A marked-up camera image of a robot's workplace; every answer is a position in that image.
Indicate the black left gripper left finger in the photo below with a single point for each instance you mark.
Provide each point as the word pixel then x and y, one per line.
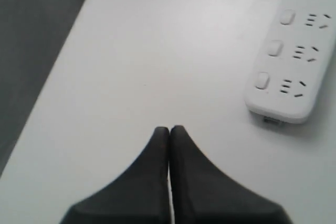
pixel 139 195

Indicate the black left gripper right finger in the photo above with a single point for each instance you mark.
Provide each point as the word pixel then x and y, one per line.
pixel 202 193

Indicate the white power strip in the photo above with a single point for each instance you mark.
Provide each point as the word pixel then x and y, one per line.
pixel 290 67

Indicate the grey backdrop cloth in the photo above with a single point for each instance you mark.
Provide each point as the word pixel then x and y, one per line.
pixel 32 34

